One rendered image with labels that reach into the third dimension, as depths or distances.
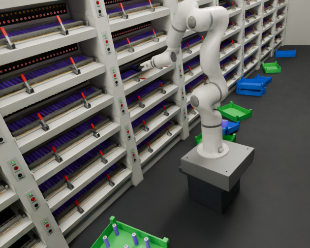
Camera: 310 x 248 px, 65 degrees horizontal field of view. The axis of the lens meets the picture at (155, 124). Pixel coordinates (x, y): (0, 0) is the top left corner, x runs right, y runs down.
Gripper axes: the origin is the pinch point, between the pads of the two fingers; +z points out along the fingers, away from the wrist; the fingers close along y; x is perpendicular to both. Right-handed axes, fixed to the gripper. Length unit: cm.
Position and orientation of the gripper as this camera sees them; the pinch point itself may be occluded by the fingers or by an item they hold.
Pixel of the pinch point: (139, 67)
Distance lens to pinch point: 178.1
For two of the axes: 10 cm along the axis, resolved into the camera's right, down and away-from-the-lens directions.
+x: -3.4, -8.9, -3.1
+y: 6.1, -4.6, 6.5
